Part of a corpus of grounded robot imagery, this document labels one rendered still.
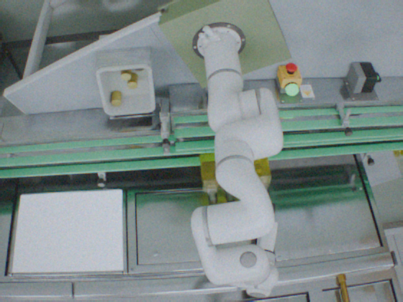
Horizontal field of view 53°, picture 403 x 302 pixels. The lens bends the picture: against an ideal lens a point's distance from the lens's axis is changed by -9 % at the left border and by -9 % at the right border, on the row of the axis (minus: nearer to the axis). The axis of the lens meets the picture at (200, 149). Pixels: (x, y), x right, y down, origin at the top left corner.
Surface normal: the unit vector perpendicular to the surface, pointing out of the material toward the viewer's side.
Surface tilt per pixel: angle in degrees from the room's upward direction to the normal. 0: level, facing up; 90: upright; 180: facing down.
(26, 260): 90
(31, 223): 90
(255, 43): 2
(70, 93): 0
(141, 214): 90
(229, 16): 2
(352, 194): 90
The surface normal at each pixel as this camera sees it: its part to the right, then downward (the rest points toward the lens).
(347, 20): 0.09, 0.82
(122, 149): 0.01, -0.58
